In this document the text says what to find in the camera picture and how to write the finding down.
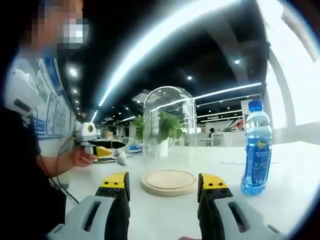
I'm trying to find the square ceiling air vent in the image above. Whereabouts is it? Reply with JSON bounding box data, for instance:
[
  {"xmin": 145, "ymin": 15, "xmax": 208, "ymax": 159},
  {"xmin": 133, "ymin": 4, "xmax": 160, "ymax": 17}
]
[{"xmin": 131, "ymin": 93, "xmax": 149, "ymax": 103}]

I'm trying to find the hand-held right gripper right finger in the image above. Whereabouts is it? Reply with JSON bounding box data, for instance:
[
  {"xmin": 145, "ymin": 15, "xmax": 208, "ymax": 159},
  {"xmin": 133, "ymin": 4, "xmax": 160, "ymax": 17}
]
[{"xmin": 197, "ymin": 172, "xmax": 286, "ymax": 240}]

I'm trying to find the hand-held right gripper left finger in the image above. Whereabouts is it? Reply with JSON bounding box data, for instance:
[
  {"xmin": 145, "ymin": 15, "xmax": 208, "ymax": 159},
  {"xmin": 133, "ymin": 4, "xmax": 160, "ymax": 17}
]
[{"xmin": 47, "ymin": 171, "xmax": 131, "ymax": 240}]

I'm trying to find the blue white wall poster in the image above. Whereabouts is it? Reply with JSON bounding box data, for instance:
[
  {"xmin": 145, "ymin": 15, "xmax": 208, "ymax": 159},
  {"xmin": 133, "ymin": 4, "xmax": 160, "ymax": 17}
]
[{"xmin": 32, "ymin": 58, "xmax": 76, "ymax": 137}]

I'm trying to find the round wooden base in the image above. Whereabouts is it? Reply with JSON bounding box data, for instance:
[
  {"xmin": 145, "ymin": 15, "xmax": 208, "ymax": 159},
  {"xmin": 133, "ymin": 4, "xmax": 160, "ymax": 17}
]
[{"xmin": 139, "ymin": 169, "xmax": 197, "ymax": 198}]

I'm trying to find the blue white desk device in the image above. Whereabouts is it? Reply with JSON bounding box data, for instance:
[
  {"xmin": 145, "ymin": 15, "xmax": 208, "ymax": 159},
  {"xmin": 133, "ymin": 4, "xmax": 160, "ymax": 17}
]
[{"xmin": 126, "ymin": 142, "xmax": 145, "ymax": 155}]

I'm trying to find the clear glass dome cover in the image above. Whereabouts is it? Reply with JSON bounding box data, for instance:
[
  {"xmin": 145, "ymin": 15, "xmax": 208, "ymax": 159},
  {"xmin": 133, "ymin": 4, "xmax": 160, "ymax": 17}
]
[{"xmin": 142, "ymin": 85, "xmax": 198, "ymax": 180}]

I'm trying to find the small white crumpled object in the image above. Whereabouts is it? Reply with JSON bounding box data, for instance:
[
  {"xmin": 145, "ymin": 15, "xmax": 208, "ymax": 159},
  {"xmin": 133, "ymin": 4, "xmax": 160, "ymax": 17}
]
[{"xmin": 115, "ymin": 149, "xmax": 128, "ymax": 166}]

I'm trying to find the white paper sheet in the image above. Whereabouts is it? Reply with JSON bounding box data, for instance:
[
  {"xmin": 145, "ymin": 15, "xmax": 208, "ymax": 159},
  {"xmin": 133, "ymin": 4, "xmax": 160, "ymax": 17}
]
[{"xmin": 219, "ymin": 159, "xmax": 278, "ymax": 166}]

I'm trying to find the green potted plant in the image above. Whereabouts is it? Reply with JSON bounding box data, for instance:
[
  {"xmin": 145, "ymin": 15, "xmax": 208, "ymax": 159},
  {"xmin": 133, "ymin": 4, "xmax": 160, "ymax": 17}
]
[{"xmin": 131, "ymin": 111, "xmax": 185, "ymax": 158}]

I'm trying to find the long ceiling light strip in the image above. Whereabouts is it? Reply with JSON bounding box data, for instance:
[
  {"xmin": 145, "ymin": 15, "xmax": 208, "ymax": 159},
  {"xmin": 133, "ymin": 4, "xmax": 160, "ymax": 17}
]
[
  {"xmin": 98, "ymin": 0, "xmax": 242, "ymax": 107},
  {"xmin": 194, "ymin": 81, "xmax": 263, "ymax": 101}
]

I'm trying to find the black phone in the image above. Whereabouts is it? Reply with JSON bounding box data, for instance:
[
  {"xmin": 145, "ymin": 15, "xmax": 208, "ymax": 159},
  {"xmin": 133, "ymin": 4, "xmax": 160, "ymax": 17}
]
[{"xmin": 92, "ymin": 158, "xmax": 117, "ymax": 165}]

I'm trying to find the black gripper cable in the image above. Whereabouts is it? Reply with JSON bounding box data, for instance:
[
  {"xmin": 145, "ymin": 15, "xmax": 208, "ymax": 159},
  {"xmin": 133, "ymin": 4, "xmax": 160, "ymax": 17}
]
[{"xmin": 46, "ymin": 133, "xmax": 80, "ymax": 205}]

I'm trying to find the blue drink bottle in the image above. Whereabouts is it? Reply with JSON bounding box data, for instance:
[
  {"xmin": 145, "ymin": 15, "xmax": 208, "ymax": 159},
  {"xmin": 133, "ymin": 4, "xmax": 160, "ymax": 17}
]
[{"xmin": 240, "ymin": 99, "xmax": 273, "ymax": 197}]

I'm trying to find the large bright window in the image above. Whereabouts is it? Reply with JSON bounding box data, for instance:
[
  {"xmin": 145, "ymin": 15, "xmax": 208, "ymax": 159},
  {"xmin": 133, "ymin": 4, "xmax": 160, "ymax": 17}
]
[{"xmin": 264, "ymin": 0, "xmax": 320, "ymax": 127}]

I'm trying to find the person's left hand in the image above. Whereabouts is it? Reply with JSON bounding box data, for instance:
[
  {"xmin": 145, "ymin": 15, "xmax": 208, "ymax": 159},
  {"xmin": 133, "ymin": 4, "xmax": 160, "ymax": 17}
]
[{"xmin": 71, "ymin": 147, "xmax": 99, "ymax": 168}]

